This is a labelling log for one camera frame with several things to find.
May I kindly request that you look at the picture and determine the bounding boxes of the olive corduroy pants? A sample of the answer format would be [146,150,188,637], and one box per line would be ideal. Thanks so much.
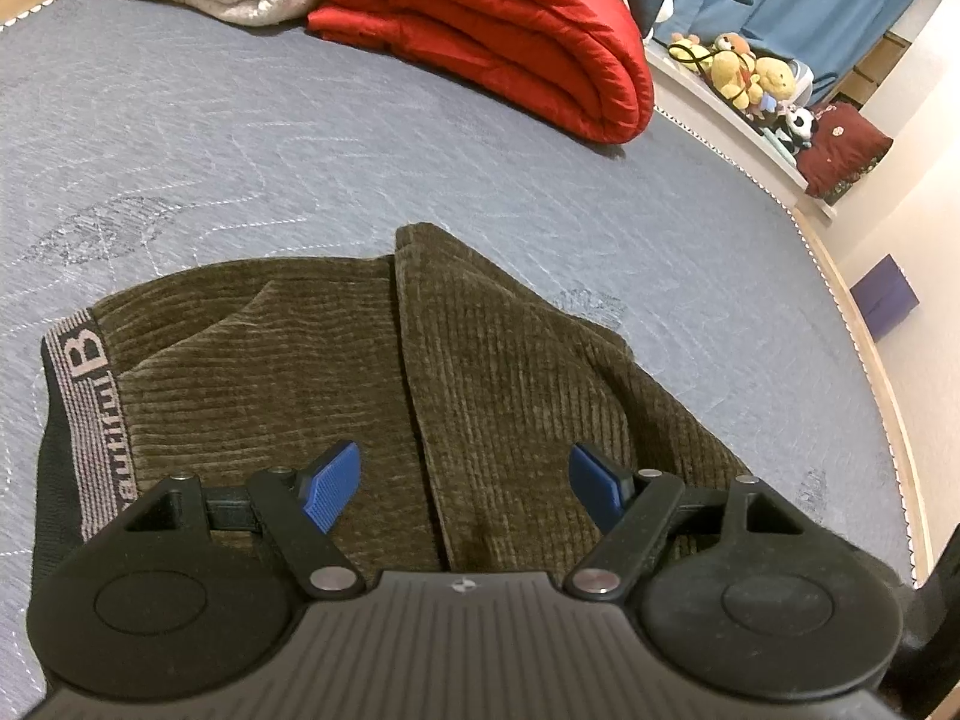
[36,221,848,590]

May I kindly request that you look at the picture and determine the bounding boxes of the dark cloth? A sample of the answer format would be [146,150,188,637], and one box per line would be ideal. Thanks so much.
[896,525,960,720]

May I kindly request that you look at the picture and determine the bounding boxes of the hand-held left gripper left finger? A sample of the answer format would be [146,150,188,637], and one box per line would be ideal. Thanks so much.
[120,441,368,602]

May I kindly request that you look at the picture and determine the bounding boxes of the white window sill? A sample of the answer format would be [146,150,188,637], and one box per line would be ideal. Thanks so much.
[645,41,837,222]

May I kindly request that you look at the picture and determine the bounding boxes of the yellow bear plush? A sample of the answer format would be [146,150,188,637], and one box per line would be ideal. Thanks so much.
[750,56,801,115]

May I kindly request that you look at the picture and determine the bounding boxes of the red folded quilt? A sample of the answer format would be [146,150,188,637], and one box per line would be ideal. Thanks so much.
[306,0,655,145]

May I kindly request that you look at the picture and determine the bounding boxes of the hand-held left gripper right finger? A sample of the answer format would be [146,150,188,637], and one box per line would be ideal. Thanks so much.
[562,442,803,602]

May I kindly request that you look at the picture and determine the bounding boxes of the dark red pillow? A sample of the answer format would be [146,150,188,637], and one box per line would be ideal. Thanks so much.
[795,101,893,203]

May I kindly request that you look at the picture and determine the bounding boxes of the grey quilted mattress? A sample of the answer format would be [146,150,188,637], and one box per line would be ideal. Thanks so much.
[0,0,931,720]

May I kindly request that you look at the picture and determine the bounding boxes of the purple box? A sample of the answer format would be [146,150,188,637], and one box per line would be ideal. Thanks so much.
[850,255,920,338]

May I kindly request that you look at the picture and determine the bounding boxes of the panda plush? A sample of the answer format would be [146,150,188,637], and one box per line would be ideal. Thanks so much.
[776,106,818,152]

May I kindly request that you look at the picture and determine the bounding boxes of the wooden bed frame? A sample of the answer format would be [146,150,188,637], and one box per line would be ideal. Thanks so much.
[793,206,935,590]

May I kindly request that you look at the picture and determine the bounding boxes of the orange yellow plush toy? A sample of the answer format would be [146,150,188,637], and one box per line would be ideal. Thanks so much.
[709,32,760,110]

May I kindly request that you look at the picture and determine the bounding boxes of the small yellow plush toy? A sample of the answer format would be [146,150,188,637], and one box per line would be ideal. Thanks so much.
[667,32,711,77]

